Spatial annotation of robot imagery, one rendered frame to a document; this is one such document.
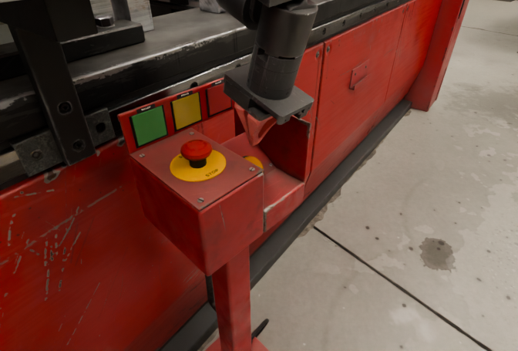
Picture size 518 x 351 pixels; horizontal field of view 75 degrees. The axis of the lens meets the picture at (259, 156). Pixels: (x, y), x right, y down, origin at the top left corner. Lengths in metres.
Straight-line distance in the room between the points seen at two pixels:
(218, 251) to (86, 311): 0.32
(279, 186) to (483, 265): 1.14
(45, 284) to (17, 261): 0.07
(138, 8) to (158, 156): 0.31
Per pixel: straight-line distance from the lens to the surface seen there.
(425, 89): 2.50
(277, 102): 0.40
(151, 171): 0.45
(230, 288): 0.64
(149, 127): 0.48
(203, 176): 0.42
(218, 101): 0.54
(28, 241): 0.56
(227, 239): 0.44
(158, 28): 0.71
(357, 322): 1.23
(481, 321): 1.38
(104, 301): 0.72
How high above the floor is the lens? 1.04
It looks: 35 degrees down
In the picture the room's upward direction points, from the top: straight up
